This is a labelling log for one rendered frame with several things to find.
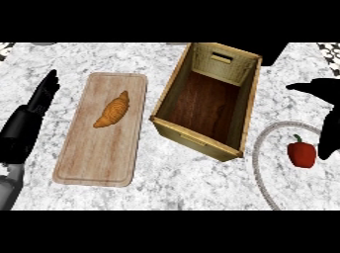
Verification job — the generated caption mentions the red bell pepper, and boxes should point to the red bell pepper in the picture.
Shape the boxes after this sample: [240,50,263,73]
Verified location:
[285,133,317,169]

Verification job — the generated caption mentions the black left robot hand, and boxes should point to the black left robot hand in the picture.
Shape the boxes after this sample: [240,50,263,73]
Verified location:
[0,69,61,165]

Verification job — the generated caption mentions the tan wicker basket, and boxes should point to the tan wicker basket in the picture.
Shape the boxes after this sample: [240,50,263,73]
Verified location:
[149,42,264,163]

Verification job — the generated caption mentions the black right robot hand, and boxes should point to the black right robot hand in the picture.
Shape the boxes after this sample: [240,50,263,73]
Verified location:
[285,77,340,161]

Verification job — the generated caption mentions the golden brown croissant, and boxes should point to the golden brown croissant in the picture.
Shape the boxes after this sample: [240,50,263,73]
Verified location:
[91,90,131,129]

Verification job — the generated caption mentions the round marble-patterned placemat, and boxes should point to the round marble-patterned placemat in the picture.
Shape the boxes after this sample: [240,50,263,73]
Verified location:
[251,121,340,211]

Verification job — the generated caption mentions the pale wooden cutting board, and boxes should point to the pale wooden cutting board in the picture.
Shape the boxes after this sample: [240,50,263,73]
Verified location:
[53,72,149,188]

